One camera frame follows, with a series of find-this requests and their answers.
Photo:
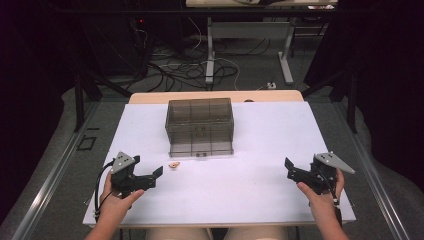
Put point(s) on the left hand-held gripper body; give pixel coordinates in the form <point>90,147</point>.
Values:
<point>124,175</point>

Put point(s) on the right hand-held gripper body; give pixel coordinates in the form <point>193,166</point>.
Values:
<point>325,171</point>

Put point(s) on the small tan object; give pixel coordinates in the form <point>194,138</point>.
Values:
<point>173,164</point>

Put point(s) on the translucent brown drawer box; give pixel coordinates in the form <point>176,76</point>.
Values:
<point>199,128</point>

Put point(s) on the person's left hand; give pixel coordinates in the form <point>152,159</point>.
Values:
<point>115,201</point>

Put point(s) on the person's right hand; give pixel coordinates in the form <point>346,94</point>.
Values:
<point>318,200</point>

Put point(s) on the person's left leg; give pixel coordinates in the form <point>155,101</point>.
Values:
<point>178,234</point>

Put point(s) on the person's leg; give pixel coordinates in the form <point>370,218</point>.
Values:
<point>256,234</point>
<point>178,234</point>

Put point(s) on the white table mat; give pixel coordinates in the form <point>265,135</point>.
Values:
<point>226,190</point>

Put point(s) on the person's right leg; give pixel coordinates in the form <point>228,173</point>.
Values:
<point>256,234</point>

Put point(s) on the black metal stand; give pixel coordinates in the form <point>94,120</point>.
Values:
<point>351,100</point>
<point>79,100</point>

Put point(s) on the white power strip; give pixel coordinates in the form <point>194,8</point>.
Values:
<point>271,85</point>

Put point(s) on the dark curtain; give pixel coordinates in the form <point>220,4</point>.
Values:
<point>390,83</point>
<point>30,83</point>

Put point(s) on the dark computer tower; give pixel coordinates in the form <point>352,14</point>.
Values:
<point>116,46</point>

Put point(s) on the white-legged desk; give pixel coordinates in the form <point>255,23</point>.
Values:
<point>209,50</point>

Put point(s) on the aluminium floor rail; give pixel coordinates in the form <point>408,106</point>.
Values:
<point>50,181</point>
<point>373,170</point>

